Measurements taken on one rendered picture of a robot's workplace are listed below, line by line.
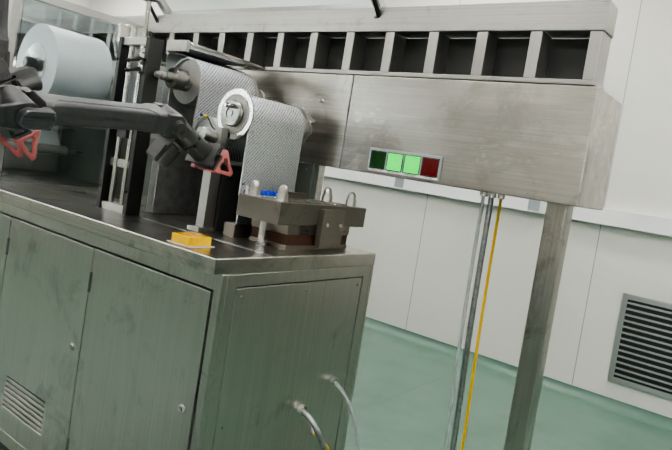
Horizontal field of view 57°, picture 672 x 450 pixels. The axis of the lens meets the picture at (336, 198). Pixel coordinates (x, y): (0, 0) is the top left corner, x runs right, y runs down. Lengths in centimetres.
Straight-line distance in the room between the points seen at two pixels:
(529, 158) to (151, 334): 106
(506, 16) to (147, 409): 138
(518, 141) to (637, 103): 239
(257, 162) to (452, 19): 69
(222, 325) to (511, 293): 293
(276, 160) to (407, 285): 278
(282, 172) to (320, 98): 30
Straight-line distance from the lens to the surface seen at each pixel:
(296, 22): 220
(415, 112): 184
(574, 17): 173
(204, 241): 155
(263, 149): 183
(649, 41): 412
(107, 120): 144
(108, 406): 184
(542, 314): 184
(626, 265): 399
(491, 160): 172
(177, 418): 161
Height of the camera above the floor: 115
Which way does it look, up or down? 3 degrees down
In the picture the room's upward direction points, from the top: 9 degrees clockwise
